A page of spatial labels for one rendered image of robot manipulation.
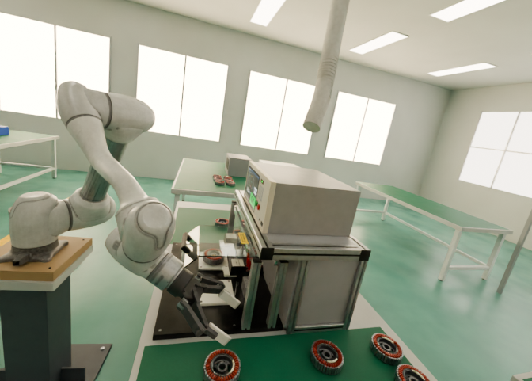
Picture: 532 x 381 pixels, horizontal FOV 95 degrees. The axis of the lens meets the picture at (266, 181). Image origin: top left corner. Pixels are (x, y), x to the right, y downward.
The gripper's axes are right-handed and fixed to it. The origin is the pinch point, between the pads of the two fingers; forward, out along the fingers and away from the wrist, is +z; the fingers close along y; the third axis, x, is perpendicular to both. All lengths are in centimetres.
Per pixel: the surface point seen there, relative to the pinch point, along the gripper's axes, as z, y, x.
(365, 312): 60, -42, 11
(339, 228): 21, -37, 35
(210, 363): 4.7, 0.3, -16.5
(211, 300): -1.8, -25.6, -20.2
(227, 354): 8.5, -3.6, -14.1
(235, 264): -2.9, -32.4, -4.9
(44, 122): -386, -378, -226
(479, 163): 390, -566, 281
